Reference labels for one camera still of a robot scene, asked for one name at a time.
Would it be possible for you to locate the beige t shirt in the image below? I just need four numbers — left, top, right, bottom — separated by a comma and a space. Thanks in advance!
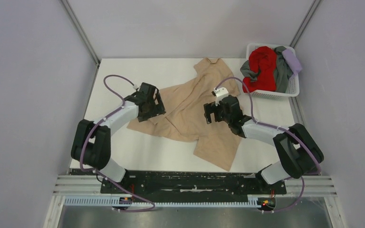
127, 58, 241, 171

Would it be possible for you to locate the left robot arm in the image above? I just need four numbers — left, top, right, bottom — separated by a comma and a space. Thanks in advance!
70, 83, 166, 194

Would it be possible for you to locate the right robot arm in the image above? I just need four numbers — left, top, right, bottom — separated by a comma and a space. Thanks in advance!
203, 95, 324, 194

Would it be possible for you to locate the red t shirt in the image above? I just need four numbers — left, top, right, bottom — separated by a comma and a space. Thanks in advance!
240, 46, 277, 93

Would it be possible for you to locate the grey t shirt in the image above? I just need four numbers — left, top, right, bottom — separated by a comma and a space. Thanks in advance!
240, 46, 294, 94

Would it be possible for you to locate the white plastic laundry basket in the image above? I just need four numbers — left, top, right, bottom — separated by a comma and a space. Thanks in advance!
246, 43, 300, 99

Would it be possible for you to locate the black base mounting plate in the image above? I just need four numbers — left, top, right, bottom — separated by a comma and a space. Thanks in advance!
100, 170, 287, 204

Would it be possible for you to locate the lilac t shirt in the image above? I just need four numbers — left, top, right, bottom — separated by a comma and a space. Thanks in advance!
282, 49, 303, 74

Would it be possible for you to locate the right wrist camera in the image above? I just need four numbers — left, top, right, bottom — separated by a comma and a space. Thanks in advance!
212, 87, 229, 106

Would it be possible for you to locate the white slotted cable duct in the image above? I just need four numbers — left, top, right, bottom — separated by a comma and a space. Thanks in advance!
64, 194, 273, 209

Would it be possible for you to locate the right corner wall profile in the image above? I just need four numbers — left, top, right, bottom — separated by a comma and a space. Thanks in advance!
289, 0, 323, 48

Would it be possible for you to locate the corner wall profile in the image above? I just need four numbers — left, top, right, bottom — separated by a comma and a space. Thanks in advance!
289, 0, 323, 48
59, 0, 101, 68

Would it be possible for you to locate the left corner wall profile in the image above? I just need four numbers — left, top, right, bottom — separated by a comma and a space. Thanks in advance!
59, 0, 101, 68

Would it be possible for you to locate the aluminium frame rail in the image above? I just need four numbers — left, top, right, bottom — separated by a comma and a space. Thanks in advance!
53, 175, 338, 197

